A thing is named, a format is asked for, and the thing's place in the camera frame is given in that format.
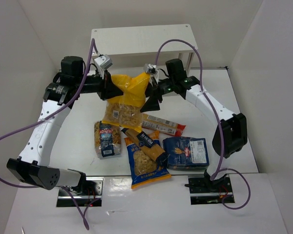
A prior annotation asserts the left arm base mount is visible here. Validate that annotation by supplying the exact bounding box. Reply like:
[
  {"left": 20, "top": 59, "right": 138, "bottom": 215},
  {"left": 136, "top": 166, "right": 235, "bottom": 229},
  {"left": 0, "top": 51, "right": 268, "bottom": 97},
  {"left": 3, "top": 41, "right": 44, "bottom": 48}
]
[{"left": 56, "top": 176, "right": 104, "bottom": 208}]

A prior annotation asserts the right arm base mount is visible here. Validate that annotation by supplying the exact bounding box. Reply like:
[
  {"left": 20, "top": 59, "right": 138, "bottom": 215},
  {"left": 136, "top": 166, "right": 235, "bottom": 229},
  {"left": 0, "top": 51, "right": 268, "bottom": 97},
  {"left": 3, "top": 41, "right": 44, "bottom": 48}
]
[{"left": 184, "top": 172, "right": 235, "bottom": 205}]

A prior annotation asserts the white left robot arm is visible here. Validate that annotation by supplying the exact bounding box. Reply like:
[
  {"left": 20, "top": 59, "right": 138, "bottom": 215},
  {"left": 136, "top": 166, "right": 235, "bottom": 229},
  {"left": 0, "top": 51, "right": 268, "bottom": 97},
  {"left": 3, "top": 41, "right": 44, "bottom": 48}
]
[{"left": 7, "top": 55, "right": 123, "bottom": 193}]

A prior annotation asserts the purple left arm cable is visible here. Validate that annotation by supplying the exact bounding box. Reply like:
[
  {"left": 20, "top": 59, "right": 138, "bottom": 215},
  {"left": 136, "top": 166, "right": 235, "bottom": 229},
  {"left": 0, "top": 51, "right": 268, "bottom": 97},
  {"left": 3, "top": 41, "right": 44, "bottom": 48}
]
[{"left": 0, "top": 38, "right": 98, "bottom": 231}]

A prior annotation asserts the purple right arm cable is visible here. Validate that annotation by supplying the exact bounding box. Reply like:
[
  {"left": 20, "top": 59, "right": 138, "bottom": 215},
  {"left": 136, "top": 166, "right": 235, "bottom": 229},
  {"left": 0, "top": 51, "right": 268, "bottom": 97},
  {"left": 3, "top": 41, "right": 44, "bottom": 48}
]
[{"left": 155, "top": 39, "right": 251, "bottom": 211}]

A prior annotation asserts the white two-tier shelf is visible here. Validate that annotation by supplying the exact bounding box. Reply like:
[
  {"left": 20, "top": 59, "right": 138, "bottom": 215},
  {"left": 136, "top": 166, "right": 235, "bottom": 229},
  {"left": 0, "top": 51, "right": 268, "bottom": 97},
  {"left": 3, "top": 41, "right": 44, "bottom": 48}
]
[{"left": 91, "top": 24, "right": 197, "bottom": 67}]

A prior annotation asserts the red spaghetti pasta packet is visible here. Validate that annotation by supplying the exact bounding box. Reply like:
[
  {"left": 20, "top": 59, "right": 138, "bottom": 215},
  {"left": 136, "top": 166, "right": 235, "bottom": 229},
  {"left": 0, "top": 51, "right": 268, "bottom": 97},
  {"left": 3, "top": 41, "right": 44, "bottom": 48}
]
[{"left": 142, "top": 114, "right": 186, "bottom": 137}]

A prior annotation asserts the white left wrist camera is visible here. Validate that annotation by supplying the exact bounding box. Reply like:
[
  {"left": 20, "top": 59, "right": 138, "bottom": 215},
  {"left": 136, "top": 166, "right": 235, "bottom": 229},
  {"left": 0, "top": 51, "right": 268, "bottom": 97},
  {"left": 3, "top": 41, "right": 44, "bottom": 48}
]
[{"left": 94, "top": 55, "right": 113, "bottom": 72}]

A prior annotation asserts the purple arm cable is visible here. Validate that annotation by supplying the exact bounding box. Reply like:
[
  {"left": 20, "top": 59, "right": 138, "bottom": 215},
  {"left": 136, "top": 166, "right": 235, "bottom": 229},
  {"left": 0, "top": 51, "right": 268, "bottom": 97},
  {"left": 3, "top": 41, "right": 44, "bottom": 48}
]
[
  {"left": 155, "top": 39, "right": 251, "bottom": 211},
  {"left": 0, "top": 38, "right": 98, "bottom": 231}
]

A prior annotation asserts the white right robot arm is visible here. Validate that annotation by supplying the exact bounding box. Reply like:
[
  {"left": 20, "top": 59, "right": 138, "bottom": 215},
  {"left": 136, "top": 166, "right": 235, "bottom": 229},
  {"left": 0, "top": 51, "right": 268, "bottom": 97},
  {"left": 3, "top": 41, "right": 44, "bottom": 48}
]
[{"left": 140, "top": 58, "right": 248, "bottom": 185}]

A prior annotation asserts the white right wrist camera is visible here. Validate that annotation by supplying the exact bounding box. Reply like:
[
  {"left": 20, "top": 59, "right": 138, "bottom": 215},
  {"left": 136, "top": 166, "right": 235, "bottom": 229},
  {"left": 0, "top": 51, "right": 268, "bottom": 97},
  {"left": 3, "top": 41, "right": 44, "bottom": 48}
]
[{"left": 143, "top": 63, "right": 158, "bottom": 79}]

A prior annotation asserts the blue orange shell pasta bag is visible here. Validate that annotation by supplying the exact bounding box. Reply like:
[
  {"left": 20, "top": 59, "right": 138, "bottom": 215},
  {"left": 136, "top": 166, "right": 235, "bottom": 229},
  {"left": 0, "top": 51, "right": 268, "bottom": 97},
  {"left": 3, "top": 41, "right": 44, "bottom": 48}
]
[{"left": 124, "top": 137, "right": 171, "bottom": 189}]

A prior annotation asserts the dark blue pasta box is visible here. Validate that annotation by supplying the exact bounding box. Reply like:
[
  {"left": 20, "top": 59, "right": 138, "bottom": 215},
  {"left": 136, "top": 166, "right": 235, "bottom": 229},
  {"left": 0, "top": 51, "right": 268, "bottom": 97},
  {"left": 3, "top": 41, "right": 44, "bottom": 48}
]
[{"left": 163, "top": 136, "right": 209, "bottom": 170}]

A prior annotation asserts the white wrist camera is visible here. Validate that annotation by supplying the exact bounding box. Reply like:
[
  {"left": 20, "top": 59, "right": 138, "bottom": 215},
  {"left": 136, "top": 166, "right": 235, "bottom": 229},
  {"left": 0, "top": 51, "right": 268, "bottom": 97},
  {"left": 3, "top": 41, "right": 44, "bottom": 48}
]
[
  {"left": 143, "top": 63, "right": 158, "bottom": 79},
  {"left": 94, "top": 55, "right": 113, "bottom": 72}
]

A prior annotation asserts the yellow macaroni pasta bag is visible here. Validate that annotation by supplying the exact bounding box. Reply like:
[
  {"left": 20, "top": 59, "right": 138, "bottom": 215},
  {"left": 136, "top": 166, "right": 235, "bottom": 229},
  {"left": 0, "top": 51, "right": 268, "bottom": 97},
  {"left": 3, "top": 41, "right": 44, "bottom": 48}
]
[{"left": 102, "top": 72, "right": 151, "bottom": 132}]

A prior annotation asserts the Agnesi fusilli pasta bag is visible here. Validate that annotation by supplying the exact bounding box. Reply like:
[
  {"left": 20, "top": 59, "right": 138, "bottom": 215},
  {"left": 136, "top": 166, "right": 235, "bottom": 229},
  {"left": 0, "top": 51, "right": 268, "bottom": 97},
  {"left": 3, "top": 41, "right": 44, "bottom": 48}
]
[{"left": 94, "top": 121, "right": 121, "bottom": 159}]

